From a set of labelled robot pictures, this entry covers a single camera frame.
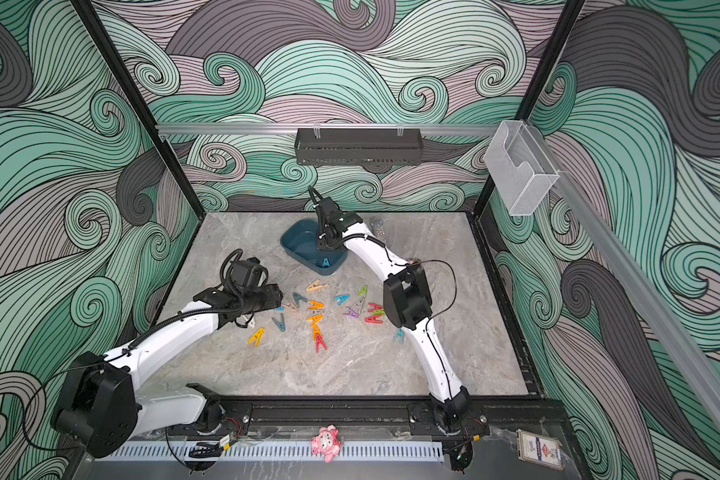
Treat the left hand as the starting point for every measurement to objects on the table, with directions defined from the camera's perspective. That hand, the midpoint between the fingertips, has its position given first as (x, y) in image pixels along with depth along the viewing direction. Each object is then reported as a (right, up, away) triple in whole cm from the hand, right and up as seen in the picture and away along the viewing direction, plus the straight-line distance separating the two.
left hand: (276, 292), depth 86 cm
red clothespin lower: (+13, -14, 0) cm, 19 cm away
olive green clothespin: (+26, -2, +12) cm, 29 cm away
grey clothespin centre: (+25, -5, +9) cm, 27 cm away
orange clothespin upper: (+11, -6, +8) cm, 15 cm away
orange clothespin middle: (+11, -9, +5) cm, 15 cm away
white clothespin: (-2, -5, -13) cm, 15 cm away
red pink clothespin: (+29, -9, +4) cm, 31 cm away
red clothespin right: (+30, -6, +8) cm, 31 cm away
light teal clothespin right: (+37, -13, +2) cm, 39 cm away
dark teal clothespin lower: (0, -11, +4) cm, 11 cm away
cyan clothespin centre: (+19, -4, +9) cm, 22 cm away
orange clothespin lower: (+11, -12, +2) cm, 17 cm away
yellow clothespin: (-6, -13, +1) cm, 15 cm away
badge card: (+66, -33, -18) cm, 76 cm away
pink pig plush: (+17, -31, -19) cm, 40 cm away
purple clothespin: (+22, -8, +6) cm, 24 cm away
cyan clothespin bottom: (+13, +7, +18) cm, 23 cm away
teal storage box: (+3, +16, +24) cm, 29 cm away
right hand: (+12, +14, +11) cm, 22 cm away
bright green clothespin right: (+31, -8, +7) cm, 33 cm away
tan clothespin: (+10, 0, +12) cm, 15 cm away
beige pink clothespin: (+3, -6, +7) cm, 9 cm away
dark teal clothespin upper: (+4, -3, +9) cm, 11 cm away
